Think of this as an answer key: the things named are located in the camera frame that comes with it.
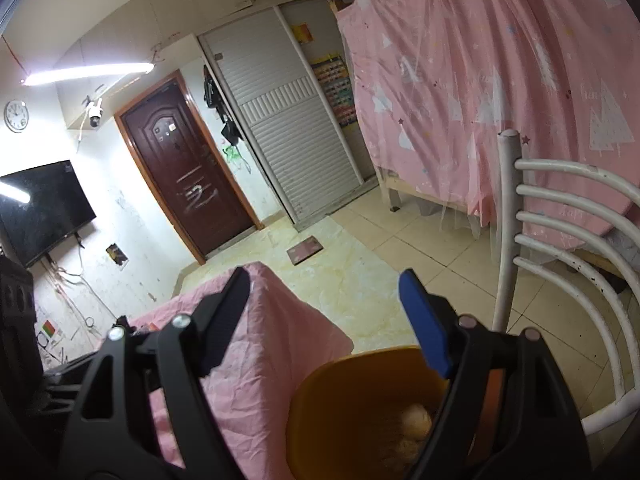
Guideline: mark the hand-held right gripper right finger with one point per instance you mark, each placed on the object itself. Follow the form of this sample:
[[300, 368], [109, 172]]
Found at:
[[425, 325]]

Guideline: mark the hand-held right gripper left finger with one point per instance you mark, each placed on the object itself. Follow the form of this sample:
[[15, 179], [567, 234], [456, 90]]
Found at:
[[226, 322]]

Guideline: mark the orange plastic bin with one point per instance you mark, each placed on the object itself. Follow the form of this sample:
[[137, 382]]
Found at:
[[350, 400]]

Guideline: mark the pink tablecloth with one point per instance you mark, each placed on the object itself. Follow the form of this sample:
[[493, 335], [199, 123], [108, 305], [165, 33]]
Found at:
[[280, 340]]

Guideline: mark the crumpled paper ball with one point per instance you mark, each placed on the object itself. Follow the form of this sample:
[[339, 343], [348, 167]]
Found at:
[[412, 422]]

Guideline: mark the dark red floor scale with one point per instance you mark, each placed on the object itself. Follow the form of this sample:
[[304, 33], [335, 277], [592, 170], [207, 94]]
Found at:
[[305, 250]]

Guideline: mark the white metal chair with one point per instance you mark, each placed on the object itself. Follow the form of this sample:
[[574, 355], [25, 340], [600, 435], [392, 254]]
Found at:
[[505, 240]]

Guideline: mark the dark red wooden door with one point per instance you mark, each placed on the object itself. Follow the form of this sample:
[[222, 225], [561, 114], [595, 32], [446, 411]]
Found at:
[[185, 170]]

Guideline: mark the small black hanging bag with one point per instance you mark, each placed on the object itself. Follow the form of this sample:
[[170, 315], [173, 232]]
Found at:
[[231, 131]]

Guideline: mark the white louvered wardrobe door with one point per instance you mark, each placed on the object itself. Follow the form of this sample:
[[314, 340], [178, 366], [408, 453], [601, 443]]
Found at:
[[290, 125]]

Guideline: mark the large black hanging bag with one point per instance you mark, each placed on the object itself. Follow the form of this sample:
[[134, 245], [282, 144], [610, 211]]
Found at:
[[212, 92]]

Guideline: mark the pink printed bed curtain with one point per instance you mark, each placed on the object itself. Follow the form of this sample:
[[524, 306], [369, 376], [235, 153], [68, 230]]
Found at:
[[450, 85]]

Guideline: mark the ceiling tube light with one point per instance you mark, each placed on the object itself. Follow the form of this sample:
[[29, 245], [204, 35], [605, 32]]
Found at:
[[90, 72]]

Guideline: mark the black wall television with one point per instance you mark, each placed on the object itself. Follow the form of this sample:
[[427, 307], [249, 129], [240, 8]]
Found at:
[[40, 210]]

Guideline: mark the round wall clock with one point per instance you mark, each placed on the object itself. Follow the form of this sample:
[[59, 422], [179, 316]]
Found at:
[[16, 116]]

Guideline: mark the white security camera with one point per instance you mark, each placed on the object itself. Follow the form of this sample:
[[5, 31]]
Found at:
[[95, 112]]

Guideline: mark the colourful grid wall poster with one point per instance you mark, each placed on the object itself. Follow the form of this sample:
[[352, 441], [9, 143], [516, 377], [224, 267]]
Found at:
[[334, 90]]

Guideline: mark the yellow and red wall sticker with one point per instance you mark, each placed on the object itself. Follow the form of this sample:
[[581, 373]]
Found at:
[[302, 34]]

